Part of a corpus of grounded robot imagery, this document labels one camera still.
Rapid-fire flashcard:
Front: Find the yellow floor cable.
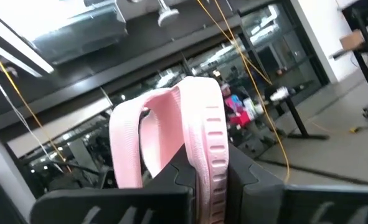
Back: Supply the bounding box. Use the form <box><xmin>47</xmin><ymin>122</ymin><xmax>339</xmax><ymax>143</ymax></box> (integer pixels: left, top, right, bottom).
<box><xmin>311</xmin><ymin>120</ymin><xmax>364</xmax><ymax>135</ymax></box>

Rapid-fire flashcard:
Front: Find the white hanging cable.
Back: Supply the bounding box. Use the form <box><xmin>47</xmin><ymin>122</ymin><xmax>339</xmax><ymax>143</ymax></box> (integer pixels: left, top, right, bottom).
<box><xmin>0</xmin><ymin>63</ymin><xmax>65</xmax><ymax>174</ymax></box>

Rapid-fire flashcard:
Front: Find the black background table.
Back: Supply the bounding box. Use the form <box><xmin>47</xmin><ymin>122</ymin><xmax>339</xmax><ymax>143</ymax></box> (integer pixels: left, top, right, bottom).
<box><xmin>331</xmin><ymin>0</ymin><xmax>368</xmax><ymax>119</ymax></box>

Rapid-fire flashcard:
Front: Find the small cardboard box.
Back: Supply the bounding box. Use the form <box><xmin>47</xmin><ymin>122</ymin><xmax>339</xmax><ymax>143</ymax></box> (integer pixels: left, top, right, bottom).
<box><xmin>339</xmin><ymin>29</ymin><xmax>366</xmax><ymax>51</ymax></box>

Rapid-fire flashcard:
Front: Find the yellow hanging cable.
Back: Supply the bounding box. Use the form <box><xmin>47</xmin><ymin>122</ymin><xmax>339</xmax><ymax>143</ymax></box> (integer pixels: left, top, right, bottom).
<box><xmin>0</xmin><ymin>59</ymin><xmax>73</xmax><ymax>174</ymax></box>
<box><xmin>213</xmin><ymin>0</ymin><xmax>291</xmax><ymax>184</ymax></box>
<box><xmin>196</xmin><ymin>0</ymin><xmax>274</xmax><ymax>86</ymax></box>

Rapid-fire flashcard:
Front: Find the pink foam slide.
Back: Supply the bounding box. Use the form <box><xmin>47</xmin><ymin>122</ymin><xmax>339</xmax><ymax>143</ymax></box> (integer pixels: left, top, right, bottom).
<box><xmin>108</xmin><ymin>75</ymin><xmax>230</xmax><ymax>224</ymax></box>

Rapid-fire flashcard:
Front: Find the white round ceiling fixture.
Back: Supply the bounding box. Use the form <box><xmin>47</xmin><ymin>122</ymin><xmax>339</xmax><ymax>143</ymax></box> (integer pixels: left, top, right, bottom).
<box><xmin>157</xmin><ymin>0</ymin><xmax>180</xmax><ymax>27</ymax></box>

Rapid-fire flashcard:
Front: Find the white items pile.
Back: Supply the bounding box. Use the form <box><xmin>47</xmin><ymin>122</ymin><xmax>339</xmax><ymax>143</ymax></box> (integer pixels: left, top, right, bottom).
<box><xmin>270</xmin><ymin>86</ymin><xmax>290</xmax><ymax>102</ymax></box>

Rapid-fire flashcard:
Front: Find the white ceiling light strip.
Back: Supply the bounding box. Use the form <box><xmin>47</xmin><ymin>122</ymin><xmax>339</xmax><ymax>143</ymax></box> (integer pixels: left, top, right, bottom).
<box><xmin>0</xmin><ymin>14</ymin><xmax>55</xmax><ymax>78</ymax></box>

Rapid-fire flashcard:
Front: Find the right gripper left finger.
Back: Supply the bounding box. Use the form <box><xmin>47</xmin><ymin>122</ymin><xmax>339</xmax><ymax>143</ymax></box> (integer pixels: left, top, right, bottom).
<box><xmin>29</xmin><ymin>144</ymin><xmax>197</xmax><ymax>224</ymax></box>

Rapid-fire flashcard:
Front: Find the person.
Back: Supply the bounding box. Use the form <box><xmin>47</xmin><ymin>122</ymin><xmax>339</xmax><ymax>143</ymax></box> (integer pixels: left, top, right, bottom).
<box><xmin>219</xmin><ymin>82</ymin><xmax>258</xmax><ymax>130</ymax></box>

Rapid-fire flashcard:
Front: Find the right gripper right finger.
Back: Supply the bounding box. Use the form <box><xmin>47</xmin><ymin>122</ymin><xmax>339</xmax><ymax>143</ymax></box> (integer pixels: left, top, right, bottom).
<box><xmin>227</xmin><ymin>144</ymin><xmax>368</xmax><ymax>224</ymax></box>

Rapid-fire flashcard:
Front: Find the black flat panel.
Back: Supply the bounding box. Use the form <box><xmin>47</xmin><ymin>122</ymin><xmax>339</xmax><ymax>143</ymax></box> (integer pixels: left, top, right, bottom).
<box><xmin>0</xmin><ymin>170</ymin><xmax>27</xmax><ymax>224</ymax></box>

